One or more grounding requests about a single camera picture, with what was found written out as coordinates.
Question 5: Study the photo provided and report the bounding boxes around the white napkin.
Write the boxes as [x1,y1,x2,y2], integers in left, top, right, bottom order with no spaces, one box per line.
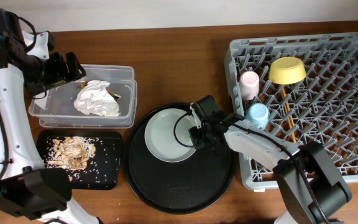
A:
[73,80,120,117]

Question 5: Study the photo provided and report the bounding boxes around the grey plate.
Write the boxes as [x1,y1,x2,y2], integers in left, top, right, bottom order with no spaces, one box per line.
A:
[144,108,196,162]

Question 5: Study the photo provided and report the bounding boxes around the blue cup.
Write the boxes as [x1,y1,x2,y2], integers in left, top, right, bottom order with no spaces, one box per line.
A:
[246,103,269,129]

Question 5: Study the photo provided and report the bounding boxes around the pink cup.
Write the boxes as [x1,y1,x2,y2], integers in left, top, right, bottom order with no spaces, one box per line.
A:
[239,71,259,100]

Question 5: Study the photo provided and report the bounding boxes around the food scraps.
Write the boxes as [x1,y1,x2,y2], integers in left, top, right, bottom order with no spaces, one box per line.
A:
[45,136,96,182]

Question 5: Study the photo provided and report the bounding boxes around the yellow bowl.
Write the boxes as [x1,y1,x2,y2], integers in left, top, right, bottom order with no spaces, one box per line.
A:
[268,57,306,85]

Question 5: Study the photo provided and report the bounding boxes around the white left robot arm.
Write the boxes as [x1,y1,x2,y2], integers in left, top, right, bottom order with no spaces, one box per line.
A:
[0,9,99,223]

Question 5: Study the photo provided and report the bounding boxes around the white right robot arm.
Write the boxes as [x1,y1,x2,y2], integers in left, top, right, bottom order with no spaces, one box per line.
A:
[189,95,352,223]

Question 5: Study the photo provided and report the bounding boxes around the grey dishwasher rack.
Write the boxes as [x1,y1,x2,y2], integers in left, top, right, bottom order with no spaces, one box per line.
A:
[224,32,358,183]

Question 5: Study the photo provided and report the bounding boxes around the clear plastic bin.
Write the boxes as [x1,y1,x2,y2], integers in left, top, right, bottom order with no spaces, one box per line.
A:
[29,64,137,129]

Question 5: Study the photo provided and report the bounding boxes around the round black tray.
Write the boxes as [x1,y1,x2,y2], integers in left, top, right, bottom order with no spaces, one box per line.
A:
[123,103,237,215]

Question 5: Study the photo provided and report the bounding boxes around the black rectangular tray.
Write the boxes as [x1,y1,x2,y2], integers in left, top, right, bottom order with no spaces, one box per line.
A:
[37,129,122,190]

